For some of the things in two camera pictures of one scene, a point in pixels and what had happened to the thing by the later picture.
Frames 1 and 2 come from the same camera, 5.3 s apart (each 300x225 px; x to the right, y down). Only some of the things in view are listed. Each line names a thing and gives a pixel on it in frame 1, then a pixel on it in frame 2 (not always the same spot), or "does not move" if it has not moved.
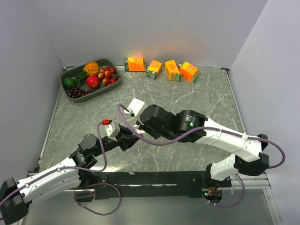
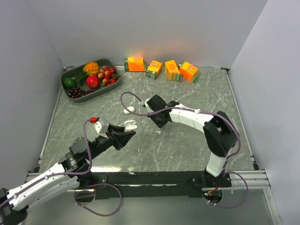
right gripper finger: [149, 130] → [159, 122]
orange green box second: [153, 69] does not move
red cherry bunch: [108, 74] does not move
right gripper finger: [143, 127] → [167, 118]
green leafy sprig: [80, 79] does not move
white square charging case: [136, 127] → [130, 125]
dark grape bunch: [76, 92] does not move
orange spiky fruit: [92, 68] does not move
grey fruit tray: [100, 89] does not move
